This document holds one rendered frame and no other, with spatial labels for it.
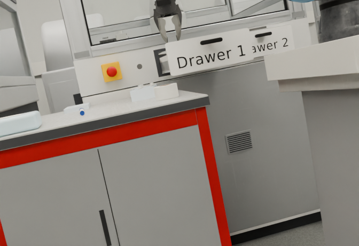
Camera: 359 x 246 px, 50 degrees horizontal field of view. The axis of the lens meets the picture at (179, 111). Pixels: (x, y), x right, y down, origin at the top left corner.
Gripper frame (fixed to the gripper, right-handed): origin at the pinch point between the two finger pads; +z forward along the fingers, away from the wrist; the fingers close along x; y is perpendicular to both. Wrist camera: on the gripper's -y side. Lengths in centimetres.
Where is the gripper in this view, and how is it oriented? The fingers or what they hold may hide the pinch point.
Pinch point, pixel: (172, 38)
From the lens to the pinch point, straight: 136.7
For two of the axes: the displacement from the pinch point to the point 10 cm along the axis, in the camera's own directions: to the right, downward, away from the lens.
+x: -9.8, 2.0, 0.0
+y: -0.2, -1.2, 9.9
